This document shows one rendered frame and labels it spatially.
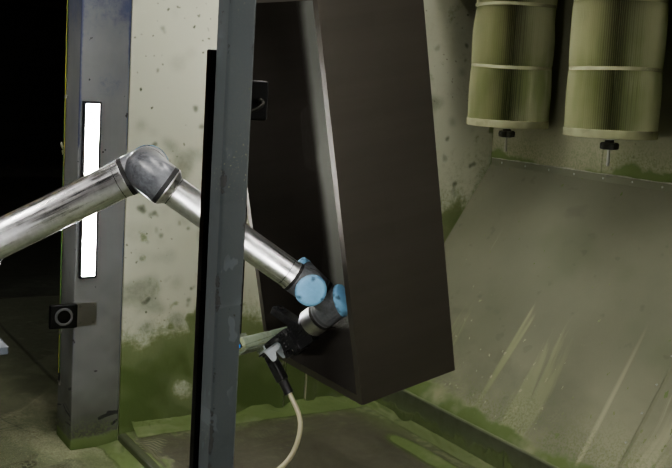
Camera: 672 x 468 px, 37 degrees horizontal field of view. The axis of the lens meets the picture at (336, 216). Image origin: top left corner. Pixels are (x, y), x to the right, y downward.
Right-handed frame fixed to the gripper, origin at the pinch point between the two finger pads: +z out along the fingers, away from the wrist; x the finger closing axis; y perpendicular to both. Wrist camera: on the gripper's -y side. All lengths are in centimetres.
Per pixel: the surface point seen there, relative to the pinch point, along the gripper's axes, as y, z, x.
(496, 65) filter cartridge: -62, -77, 115
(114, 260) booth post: -62, 47, 7
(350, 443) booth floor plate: 35, 35, 63
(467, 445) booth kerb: 57, 3, 82
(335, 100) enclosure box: -39, -78, -19
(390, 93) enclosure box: -37, -85, -2
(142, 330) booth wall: -38, 61, 18
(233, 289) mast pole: 15, -92, -116
